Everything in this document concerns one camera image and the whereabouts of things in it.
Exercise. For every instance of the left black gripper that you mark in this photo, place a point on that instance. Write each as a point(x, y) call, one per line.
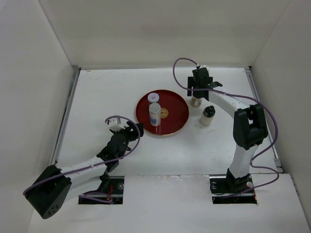
point(128, 131)

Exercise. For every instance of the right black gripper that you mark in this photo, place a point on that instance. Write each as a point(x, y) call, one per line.
point(191, 83)

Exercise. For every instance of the brown spice bottle black cap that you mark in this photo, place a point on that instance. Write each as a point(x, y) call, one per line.
point(195, 102)

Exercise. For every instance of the silver-lid shaker blue label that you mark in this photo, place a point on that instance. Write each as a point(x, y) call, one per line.
point(155, 114)

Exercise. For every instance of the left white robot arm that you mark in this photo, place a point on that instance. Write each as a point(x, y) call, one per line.
point(56, 185)

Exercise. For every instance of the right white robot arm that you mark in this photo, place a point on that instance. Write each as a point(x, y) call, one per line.
point(249, 129)

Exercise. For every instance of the white spice bottle black cap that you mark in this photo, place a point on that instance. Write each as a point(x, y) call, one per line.
point(207, 115)

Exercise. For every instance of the round red lacquer tray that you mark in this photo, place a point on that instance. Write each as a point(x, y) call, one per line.
point(174, 113)

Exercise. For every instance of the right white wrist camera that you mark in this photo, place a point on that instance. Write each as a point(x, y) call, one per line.
point(203, 66)

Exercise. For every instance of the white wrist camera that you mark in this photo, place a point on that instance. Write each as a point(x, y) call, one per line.
point(203, 66)
point(114, 122)

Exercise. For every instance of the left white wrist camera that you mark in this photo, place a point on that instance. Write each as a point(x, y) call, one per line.
point(114, 122)

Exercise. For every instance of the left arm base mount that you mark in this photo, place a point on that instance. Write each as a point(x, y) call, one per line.
point(109, 192)

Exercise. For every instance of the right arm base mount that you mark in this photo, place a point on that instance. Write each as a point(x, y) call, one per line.
point(228, 190)

